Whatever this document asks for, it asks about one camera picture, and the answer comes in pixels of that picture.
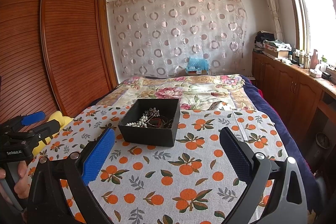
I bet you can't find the sheer curtain with circles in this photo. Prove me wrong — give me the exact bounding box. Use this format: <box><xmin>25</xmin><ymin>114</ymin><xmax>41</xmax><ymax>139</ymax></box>
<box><xmin>106</xmin><ymin>0</ymin><xmax>248</xmax><ymax>77</ymax></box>

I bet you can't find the orange fruit print cloth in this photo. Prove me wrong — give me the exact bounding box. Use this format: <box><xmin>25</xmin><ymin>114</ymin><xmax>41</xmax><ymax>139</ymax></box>
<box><xmin>26</xmin><ymin>105</ymin><xmax>292</xmax><ymax>224</ymax></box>

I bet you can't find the pile of folded clothes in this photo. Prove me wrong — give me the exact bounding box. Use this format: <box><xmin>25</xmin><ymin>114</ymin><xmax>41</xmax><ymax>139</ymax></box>
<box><xmin>254</xmin><ymin>30</ymin><xmax>292</xmax><ymax>58</ymax></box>

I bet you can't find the person's left hand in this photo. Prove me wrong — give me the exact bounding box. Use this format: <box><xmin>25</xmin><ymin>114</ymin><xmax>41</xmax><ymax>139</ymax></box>
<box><xmin>0</xmin><ymin>161</ymin><xmax>29</xmax><ymax>205</ymax></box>

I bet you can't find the row of small bottles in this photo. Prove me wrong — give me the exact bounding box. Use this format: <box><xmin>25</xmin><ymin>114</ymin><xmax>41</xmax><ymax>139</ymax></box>
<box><xmin>289</xmin><ymin>47</ymin><xmax>319</xmax><ymax>69</ymax></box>

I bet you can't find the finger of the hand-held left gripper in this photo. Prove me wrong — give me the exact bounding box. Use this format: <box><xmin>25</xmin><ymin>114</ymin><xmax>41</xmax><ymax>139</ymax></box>
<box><xmin>24</xmin><ymin>120</ymin><xmax>60</xmax><ymax>146</ymax></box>
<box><xmin>0</xmin><ymin>111</ymin><xmax>46</xmax><ymax>135</ymax></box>

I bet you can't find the wooden frame window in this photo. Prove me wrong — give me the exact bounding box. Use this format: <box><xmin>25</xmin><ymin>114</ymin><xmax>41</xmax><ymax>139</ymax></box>
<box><xmin>278</xmin><ymin>0</ymin><xmax>336</xmax><ymax>67</ymax></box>

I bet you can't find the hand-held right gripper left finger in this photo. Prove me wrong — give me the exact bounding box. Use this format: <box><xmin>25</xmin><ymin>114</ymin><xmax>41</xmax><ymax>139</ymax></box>
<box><xmin>26</xmin><ymin>127</ymin><xmax>116</xmax><ymax>224</ymax></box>

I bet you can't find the floral blanket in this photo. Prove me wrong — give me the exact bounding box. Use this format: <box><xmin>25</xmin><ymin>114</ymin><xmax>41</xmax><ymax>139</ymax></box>
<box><xmin>96</xmin><ymin>74</ymin><xmax>259</xmax><ymax>111</ymax></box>

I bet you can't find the brown wooden wardrobe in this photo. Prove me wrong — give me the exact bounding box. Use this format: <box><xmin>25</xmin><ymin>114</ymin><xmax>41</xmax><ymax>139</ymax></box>
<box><xmin>0</xmin><ymin>0</ymin><xmax>118</xmax><ymax>132</ymax></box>

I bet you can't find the black cardboard box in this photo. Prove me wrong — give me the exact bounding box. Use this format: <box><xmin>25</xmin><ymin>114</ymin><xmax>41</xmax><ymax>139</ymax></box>
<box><xmin>118</xmin><ymin>98</ymin><xmax>181</xmax><ymax>147</ymax></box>

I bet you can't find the white pearl necklace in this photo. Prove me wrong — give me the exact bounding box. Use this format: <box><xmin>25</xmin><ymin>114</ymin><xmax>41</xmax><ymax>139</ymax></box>
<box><xmin>125</xmin><ymin>114</ymin><xmax>150</xmax><ymax>128</ymax></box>

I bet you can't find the dark blue blanket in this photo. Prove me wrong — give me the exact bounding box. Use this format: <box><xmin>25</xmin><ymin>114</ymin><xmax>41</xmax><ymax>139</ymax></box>
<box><xmin>241</xmin><ymin>74</ymin><xmax>319</xmax><ymax>188</ymax></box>

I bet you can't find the brown wooden cabinet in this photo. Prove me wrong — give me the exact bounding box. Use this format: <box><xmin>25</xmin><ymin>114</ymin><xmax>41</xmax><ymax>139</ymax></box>
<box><xmin>251</xmin><ymin>49</ymin><xmax>336</xmax><ymax>169</ymax></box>

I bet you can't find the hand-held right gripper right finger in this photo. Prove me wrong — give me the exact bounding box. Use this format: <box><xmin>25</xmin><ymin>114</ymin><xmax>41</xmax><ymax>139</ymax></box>
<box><xmin>219</xmin><ymin>127</ymin><xmax>308</xmax><ymax>224</ymax></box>

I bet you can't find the yellow plush toy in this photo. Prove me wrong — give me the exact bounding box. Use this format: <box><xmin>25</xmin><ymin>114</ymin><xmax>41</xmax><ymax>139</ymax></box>
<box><xmin>33</xmin><ymin>111</ymin><xmax>72</xmax><ymax>155</ymax></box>

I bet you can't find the dark waste bin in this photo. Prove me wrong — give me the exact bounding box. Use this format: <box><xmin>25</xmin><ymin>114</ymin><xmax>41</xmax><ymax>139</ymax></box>
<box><xmin>314</xmin><ymin>132</ymin><xmax>332</xmax><ymax>161</ymax></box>

